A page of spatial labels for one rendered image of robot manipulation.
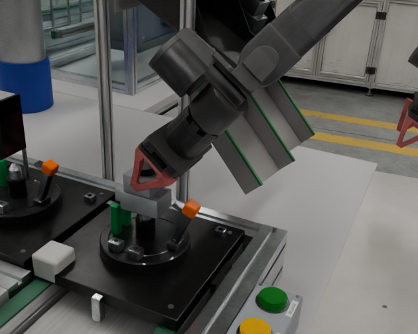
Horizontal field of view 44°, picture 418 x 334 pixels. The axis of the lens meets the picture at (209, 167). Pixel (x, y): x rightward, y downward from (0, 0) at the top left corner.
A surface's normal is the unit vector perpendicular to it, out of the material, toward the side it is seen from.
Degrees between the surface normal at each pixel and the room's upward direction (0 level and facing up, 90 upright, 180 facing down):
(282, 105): 90
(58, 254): 0
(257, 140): 45
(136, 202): 90
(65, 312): 0
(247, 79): 69
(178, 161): 40
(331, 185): 0
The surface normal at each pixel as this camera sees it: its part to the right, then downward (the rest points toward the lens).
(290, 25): -0.05, 0.07
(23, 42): 0.38, 0.43
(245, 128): 0.61, -0.42
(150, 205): -0.42, 0.40
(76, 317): 0.05, -0.89
